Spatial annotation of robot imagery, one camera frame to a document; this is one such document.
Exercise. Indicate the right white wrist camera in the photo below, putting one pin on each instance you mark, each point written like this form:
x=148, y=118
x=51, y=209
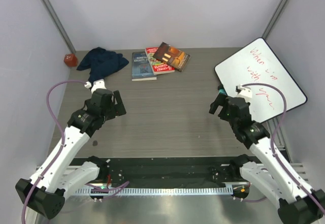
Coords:
x=244, y=92

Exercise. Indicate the aluminium rail frame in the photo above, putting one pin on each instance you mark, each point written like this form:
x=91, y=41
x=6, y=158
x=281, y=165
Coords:
x=86, y=190

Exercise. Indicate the red cube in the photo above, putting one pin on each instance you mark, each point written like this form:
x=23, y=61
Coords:
x=70, y=60

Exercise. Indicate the blue nineteen eighty-four book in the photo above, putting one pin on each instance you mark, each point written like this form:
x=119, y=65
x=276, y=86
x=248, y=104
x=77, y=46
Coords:
x=141, y=68

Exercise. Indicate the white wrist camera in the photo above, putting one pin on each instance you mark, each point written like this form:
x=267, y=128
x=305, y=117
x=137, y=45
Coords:
x=99, y=84
x=244, y=92

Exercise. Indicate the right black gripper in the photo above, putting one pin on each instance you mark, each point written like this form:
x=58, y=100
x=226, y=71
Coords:
x=220, y=100

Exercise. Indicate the red paperback book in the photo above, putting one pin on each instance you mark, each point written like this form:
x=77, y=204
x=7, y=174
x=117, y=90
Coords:
x=158, y=67

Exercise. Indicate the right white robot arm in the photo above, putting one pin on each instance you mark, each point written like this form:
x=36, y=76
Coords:
x=295, y=199

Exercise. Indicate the dark orange cover book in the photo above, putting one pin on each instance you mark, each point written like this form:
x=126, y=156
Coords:
x=172, y=56

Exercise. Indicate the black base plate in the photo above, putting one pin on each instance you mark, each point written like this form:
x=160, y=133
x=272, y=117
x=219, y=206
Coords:
x=174, y=172

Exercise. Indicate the white whiteboard with red writing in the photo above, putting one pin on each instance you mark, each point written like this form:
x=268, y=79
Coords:
x=257, y=63

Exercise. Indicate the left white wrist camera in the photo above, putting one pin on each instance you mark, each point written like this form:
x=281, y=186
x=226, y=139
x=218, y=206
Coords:
x=99, y=84

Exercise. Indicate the dark blue t shirt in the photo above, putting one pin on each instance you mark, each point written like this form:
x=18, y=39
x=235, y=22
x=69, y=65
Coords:
x=102, y=63

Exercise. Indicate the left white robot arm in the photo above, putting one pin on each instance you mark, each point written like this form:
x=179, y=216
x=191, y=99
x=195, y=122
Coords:
x=46, y=191

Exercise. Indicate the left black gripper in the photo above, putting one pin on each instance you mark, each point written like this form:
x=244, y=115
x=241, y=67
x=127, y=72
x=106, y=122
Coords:
x=117, y=109

